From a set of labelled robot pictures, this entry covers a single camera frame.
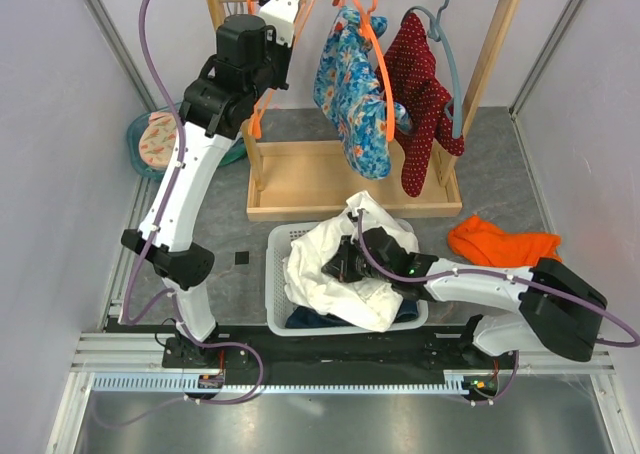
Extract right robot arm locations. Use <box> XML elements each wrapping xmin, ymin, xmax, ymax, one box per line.
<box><xmin>322</xmin><ymin>228</ymin><xmax>607</xmax><ymax>368</ymax></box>

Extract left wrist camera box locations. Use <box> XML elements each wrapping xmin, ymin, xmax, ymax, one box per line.
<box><xmin>258</xmin><ymin>0</ymin><xmax>300</xmax><ymax>48</ymax></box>

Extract blue floral garment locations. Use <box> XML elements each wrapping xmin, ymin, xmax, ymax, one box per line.
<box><xmin>313</xmin><ymin>6</ymin><xmax>392</xmax><ymax>180</ymax></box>

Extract orange floral garment hanger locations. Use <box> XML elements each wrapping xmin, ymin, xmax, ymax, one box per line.
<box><xmin>352</xmin><ymin>0</ymin><xmax>396</xmax><ymax>143</ymax></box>

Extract orange plastic hanger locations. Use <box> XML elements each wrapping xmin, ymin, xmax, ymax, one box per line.
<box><xmin>246</xmin><ymin>0</ymin><xmax>273</xmax><ymax>140</ymax></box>

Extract orange cloth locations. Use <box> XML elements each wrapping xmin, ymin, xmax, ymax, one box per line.
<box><xmin>447</xmin><ymin>215</ymin><xmax>563</xmax><ymax>268</ymax></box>

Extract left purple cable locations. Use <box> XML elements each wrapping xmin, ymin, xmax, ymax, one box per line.
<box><xmin>89</xmin><ymin>0</ymin><xmax>266</xmax><ymax>428</ymax></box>

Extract wooden clothes rack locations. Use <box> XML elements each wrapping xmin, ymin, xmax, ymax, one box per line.
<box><xmin>207</xmin><ymin>0</ymin><xmax>520</xmax><ymax>222</ymax></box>

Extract tulip pattern fabric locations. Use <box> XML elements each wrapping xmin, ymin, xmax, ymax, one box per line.
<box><xmin>138</xmin><ymin>112</ymin><xmax>177</xmax><ymax>170</ymax></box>

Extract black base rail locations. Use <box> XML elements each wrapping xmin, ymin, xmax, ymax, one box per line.
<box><xmin>106</xmin><ymin>321</ymin><xmax>514</xmax><ymax>387</ymax></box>

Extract red dotted garment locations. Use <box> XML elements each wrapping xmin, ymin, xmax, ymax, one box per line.
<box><xmin>384</xmin><ymin>13</ymin><xmax>465</xmax><ymax>197</ymax></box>

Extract white garment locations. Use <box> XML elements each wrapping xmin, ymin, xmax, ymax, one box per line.
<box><xmin>283</xmin><ymin>190</ymin><xmax>420</xmax><ymax>332</ymax></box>

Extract white plastic laundry basket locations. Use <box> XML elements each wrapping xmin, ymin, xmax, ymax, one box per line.
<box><xmin>264</xmin><ymin>217</ymin><xmax>430</xmax><ymax>337</ymax></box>

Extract blue denim skirt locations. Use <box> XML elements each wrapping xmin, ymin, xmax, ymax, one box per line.
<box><xmin>285</xmin><ymin>300</ymin><xmax>419</xmax><ymax>331</ymax></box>

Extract teal plastic basket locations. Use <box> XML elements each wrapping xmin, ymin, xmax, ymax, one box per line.
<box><xmin>124</xmin><ymin>106</ymin><xmax>246</xmax><ymax>183</ymax></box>

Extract small black square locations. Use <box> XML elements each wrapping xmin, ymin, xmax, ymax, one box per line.
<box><xmin>234</xmin><ymin>251</ymin><xmax>250</xmax><ymax>265</ymax></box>

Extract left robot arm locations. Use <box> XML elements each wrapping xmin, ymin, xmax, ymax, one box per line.
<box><xmin>121</xmin><ymin>13</ymin><xmax>295</xmax><ymax>367</ymax></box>

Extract blue-grey plastic hanger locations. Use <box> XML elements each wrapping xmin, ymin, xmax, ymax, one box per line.
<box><xmin>401</xmin><ymin>0</ymin><xmax>463</xmax><ymax>140</ymax></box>

